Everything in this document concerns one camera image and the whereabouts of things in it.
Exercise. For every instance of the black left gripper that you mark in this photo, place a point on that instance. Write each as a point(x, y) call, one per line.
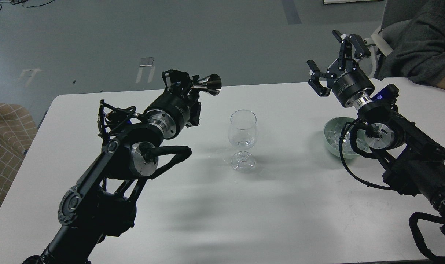
point(171, 112)

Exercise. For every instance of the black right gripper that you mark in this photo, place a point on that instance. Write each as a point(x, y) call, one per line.
point(344, 77)

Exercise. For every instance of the steel cocktail jigger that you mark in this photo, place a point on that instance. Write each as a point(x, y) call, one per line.
point(210, 84)

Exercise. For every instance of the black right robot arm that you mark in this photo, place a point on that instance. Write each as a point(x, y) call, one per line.
point(413, 162)

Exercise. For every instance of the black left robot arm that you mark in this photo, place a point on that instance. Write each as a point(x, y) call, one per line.
point(103, 201)

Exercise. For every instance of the green bowl of ice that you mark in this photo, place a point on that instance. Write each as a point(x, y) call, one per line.
point(332, 132)

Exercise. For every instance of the clear wine glass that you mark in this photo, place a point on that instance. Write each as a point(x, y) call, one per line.
point(243, 135)

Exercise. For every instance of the white office chair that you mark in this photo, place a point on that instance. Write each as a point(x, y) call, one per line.
point(379, 43)

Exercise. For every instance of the grey floor plate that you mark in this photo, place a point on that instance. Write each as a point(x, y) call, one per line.
point(146, 62)

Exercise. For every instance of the person in grey sweater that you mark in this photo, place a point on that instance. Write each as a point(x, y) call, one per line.
point(419, 52)

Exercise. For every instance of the beige checked cloth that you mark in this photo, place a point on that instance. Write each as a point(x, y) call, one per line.
point(17, 132)

